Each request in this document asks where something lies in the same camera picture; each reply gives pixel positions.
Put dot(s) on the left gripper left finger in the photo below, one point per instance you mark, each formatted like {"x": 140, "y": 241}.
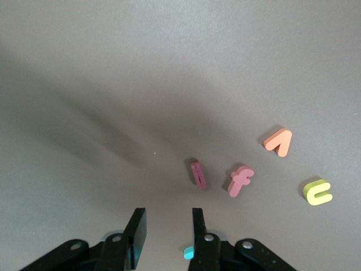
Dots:
{"x": 121, "y": 251}

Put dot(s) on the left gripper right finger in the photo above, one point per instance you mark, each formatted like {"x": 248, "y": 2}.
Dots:
{"x": 208, "y": 254}

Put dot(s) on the dark red letter i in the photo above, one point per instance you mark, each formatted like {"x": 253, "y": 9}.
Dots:
{"x": 198, "y": 176}

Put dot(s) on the teal letter d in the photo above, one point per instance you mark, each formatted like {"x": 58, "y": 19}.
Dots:
{"x": 188, "y": 252}

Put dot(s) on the red letter f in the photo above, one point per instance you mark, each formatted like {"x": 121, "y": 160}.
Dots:
{"x": 239, "y": 180}

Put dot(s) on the yellow letter u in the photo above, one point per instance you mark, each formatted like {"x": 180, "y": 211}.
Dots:
{"x": 310, "y": 194}

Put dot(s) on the orange letter v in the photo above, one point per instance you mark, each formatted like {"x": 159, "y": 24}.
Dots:
{"x": 282, "y": 141}

